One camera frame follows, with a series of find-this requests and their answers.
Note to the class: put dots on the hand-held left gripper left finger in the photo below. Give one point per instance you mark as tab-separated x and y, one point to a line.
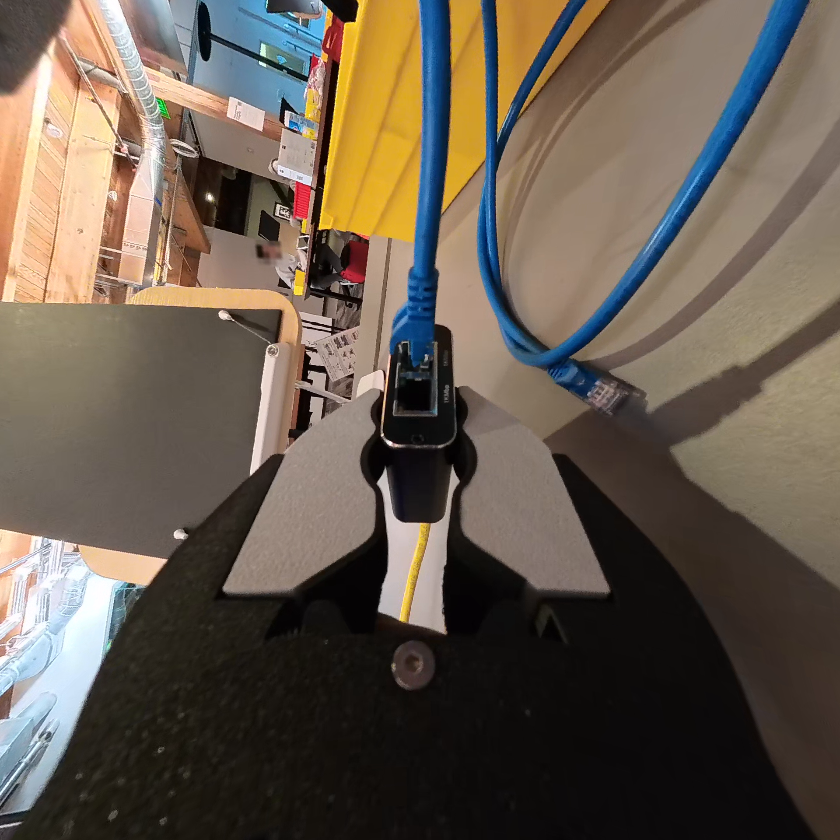
308	512

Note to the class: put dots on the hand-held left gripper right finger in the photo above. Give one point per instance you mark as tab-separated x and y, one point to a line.
525	512

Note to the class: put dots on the black ethernet splitter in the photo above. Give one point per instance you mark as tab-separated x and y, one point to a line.
417	472

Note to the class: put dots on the yellow plastic bin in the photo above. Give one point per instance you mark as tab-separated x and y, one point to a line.
394	131

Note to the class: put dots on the white mounting bar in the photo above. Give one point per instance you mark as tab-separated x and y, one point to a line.
272	407

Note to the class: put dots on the printed paper sheet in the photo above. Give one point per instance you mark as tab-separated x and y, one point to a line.
338	354

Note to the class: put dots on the black panel wooden board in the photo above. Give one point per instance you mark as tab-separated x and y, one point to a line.
131	420

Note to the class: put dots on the red chair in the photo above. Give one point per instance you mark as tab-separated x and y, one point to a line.
358	262

